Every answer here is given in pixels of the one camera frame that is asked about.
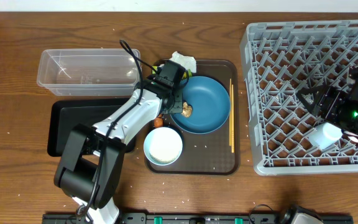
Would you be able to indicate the brown shiitake mushroom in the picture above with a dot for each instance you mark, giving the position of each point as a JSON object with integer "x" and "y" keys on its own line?
{"x": 186, "y": 110}

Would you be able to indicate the brown serving tray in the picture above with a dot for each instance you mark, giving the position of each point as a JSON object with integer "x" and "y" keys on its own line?
{"x": 208, "y": 154}

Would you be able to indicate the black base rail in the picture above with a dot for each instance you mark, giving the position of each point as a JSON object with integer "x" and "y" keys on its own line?
{"x": 261, "y": 213}

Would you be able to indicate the yellow green snack wrapper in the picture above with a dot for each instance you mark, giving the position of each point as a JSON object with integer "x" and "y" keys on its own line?
{"x": 187, "y": 74}

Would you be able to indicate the crumpled white tissue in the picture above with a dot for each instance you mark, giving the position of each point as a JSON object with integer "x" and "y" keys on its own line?
{"x": 188, "y": 62}

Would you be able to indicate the grey dishwasher rack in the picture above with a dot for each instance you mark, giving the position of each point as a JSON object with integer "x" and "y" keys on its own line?
{"x": 278, "y": 59}

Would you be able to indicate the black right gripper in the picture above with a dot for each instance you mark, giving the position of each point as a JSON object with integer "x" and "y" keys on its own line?
{"x": 321, "y": 101}

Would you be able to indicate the light blue rice bowl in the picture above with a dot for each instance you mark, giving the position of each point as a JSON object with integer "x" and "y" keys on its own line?
{"x": 163, "y": 146}

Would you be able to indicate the black tray bin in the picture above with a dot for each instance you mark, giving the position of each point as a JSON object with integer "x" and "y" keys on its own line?
{"x": 66, "y": 114}

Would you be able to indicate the clear plastic bin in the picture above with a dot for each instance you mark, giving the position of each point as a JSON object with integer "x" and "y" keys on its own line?
{"x": 87, "y": 72}

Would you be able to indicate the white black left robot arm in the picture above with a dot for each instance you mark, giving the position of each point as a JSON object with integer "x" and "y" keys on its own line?
{"x": 90, "y": 166}

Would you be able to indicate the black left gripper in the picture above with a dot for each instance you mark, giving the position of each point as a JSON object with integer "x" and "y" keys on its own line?
{"x": 176, "y": 106}

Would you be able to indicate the pink plastic cup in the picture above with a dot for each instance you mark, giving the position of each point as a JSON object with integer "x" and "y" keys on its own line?
{"x": 351, "y": 136}

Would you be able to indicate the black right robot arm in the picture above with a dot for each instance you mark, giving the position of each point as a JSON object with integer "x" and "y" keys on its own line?
{"x": 335, "y": 106}

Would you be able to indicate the orange carrot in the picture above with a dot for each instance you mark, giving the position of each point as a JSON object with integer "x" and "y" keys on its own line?
{"x": 158, "y": 122}

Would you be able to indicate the dark blue plate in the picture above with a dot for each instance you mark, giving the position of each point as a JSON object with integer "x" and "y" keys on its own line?
{"x": 210, "y": 103}

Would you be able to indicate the light blue plastic cup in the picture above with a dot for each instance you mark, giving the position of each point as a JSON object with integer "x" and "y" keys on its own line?
{"x": 324, "y": 135}

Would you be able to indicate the right wooden chopstick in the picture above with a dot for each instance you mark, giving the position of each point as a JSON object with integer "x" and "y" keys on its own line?
{"x": 232, "y": 118}

